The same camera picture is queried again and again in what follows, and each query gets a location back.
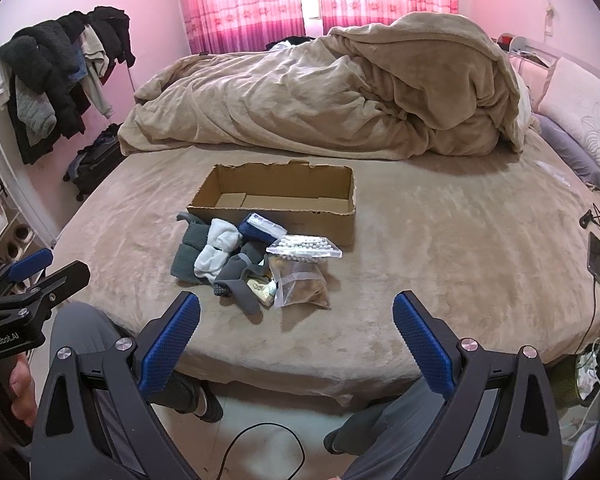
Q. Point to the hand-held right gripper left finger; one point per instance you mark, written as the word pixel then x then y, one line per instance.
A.
pixel 172 345

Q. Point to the white floral pillow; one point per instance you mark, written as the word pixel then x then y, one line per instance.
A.
pixel 585 105

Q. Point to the grey sock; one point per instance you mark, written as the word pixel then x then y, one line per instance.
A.
pixel 240 280

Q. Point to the purple pillow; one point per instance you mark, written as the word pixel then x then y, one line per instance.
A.
pixel 565 145

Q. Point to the blue tissue packet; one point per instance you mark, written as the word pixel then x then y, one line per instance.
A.
pixel 257 232

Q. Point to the clothes on rack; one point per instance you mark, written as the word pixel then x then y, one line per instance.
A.
pixel 45 55

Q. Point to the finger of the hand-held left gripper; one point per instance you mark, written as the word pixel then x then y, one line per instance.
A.
pixel 65 277
pixel 30 262

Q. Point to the person's left hand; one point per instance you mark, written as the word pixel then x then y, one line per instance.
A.
pixel 24 395

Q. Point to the black smartphone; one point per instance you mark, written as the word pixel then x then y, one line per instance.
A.
pixel 596 257

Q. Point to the white sock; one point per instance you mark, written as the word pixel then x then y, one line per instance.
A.
pixel 215 255

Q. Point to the beige duvet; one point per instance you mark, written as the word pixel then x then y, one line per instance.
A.
pixel 305 95

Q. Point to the grey knit sweater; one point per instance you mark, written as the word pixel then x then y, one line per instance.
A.
pixel 35 110

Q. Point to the black hoodie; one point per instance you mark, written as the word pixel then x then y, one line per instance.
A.
pixel 112 30

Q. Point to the clear zip bag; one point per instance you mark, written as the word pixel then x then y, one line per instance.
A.
pixel 300 287

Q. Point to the black shoe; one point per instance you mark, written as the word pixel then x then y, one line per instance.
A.
pixel 207 402

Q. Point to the black suitcase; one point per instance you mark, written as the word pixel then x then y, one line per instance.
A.
pixel 95 160

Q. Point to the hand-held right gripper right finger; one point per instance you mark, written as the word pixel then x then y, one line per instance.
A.
pixel 425 345

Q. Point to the person's right leg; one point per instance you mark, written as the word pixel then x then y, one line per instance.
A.
pixel 380 425

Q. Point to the cardboard box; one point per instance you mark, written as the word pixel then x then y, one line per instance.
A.
pixel 300 222

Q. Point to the bag of white beads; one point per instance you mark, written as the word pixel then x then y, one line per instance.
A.
pixel 305 248

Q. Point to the white shoe rack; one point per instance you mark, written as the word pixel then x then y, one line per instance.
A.
pixel 15 220

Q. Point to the beige shirt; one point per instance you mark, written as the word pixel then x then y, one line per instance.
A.
pixel 94 55

